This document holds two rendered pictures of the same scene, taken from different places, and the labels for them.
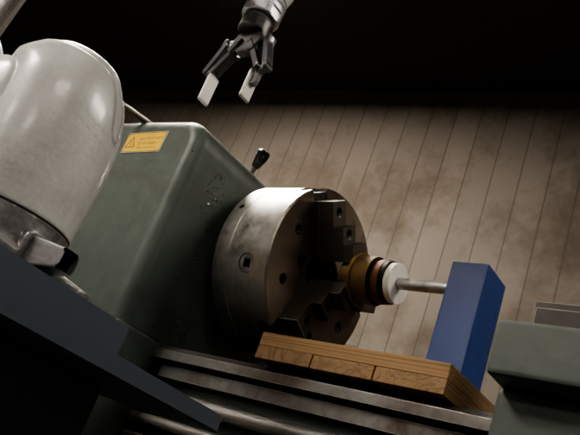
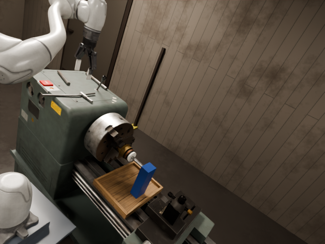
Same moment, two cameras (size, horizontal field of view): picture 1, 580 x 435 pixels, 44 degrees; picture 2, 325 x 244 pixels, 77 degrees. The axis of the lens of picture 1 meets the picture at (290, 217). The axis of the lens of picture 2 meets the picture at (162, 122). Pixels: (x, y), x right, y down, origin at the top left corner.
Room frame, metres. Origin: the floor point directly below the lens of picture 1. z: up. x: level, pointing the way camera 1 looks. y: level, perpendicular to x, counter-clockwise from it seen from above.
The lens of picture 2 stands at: (0.10, -0.01, 1.87)
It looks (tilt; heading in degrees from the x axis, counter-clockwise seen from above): 25 degrees down; 345
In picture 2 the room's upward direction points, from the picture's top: 24 degrees clockwise
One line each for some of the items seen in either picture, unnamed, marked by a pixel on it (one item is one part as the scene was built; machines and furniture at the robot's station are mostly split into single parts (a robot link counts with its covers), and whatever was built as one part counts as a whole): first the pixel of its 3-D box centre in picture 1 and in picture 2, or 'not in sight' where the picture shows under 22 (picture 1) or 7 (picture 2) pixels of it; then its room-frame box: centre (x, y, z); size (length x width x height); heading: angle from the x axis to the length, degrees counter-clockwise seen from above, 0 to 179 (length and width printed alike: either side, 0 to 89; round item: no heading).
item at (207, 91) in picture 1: (208, 89); (78, 65); (1.39, 0.27, 1.44); 0.03 x 0.01 x 0.07; 138
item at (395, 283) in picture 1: (426, 286); (138, 162); (1.09, -0.25, 1.08); 0.13 x 0.07 x 0.07; 48
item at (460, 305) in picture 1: (462, 340); (142, 180); (1.03, -0.31, 1.00); 0.08 x 0.06 x 0.23; 138
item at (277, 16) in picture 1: (262, 12); (91, 33); (1.35, 0.22, 1.66); 0.09 x 0.09 x 0.06
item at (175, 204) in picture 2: not in sight; (179, 203); (0.79, -0.46, 1.13); 0.08 x 0.08 x 0.03
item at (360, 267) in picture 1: (368, 280); (125, 151); (1.16, -0.16, 1.08); 0.09 x 0.09 x 0.09; 48
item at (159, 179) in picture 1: (144, 262); (74, 110); (1.52, 0.26, 1.06); 0.59 x 0.48 x 0.39; 48
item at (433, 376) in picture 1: (400, 404); (129, 185); (1.08, -0.26, 0.88); 0.36 x 0.30 x 0.04; 138
